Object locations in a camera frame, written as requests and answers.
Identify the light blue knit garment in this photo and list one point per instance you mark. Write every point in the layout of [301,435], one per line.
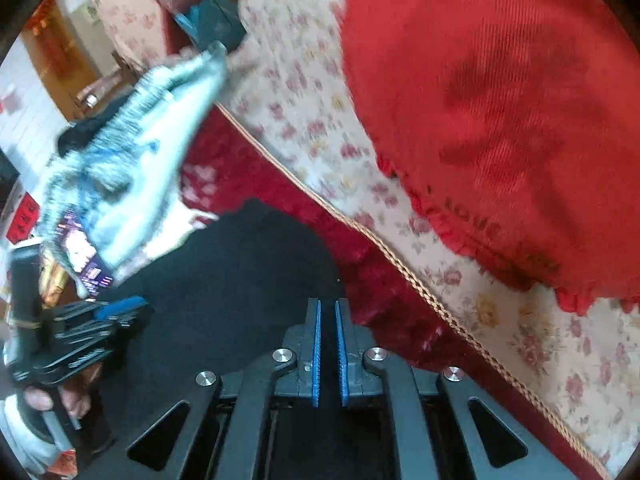
[150,160]

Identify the red heart-shaped cushion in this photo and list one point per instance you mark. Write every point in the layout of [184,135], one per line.
[500,110]

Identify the red paper wall decoration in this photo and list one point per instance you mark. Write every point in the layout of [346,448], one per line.
[22,220]

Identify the dark cloth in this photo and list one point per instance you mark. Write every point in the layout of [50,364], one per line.
[75,135]

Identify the teal cloth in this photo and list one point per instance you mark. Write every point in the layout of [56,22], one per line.
[215,20]

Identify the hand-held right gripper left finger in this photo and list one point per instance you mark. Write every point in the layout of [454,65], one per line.
[316,360]

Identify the red and white plush blanket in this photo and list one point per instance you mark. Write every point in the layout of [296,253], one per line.
[390,285]

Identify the person's left hand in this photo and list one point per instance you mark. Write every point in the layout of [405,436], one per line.
[40,399]

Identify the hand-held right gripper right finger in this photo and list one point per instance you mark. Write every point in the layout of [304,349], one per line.
[342,360]

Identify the wooden door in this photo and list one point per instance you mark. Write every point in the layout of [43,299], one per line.
[60,60]

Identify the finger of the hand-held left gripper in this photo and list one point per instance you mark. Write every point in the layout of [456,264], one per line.
[85,347]
[117,308]

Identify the black pants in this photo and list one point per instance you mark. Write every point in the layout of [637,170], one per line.
[225,270]

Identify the phone with lit screen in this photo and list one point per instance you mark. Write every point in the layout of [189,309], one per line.
[87,270]

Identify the beige floral pillow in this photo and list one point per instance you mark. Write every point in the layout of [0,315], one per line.
[300,85]

